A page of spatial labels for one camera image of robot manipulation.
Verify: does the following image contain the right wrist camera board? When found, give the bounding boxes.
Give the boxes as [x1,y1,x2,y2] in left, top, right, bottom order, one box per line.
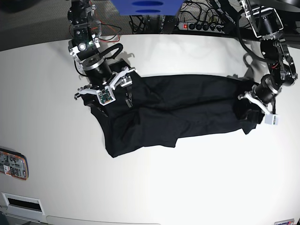
[96,86,116,106]

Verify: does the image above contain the tangled black cables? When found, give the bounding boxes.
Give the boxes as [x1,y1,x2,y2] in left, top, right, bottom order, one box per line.
[128,0,244,33]

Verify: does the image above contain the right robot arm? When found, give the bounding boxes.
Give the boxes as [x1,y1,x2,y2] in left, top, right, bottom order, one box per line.
[67,0,135,115]

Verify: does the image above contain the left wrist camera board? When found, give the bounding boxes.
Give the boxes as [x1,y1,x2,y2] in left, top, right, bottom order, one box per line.
[264,113,279,125]

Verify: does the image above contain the white power strip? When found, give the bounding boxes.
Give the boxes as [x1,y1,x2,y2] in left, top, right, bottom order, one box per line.
[178,22,225,34]

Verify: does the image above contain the black power adapter brick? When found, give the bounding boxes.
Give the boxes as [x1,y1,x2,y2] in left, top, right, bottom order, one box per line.
[160,15,177,34]

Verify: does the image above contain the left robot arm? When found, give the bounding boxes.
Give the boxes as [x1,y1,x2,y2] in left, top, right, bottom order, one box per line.
[235,0,298,115]

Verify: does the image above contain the red white sticker label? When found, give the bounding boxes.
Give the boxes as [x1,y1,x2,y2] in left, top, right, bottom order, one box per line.
[274,218,295,225]

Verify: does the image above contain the black T-shirt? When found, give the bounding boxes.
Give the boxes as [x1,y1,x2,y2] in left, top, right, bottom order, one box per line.
[90,72,264,158]

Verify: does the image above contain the blue plastic box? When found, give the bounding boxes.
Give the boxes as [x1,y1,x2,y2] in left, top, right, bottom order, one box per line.
[111,0,183,15]

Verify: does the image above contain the white table cable grommet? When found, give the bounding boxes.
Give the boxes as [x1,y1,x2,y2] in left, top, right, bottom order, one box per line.
[1,192,45,215]

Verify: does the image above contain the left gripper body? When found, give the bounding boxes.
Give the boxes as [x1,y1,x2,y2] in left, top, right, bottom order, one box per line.
[238,85,278,115]

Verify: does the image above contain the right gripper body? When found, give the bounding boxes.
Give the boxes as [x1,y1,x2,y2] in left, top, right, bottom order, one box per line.
[74,66,137,101]

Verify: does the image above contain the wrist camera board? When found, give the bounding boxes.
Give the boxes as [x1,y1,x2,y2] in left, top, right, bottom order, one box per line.
[264,113,279,125]
[96,86,116,106]

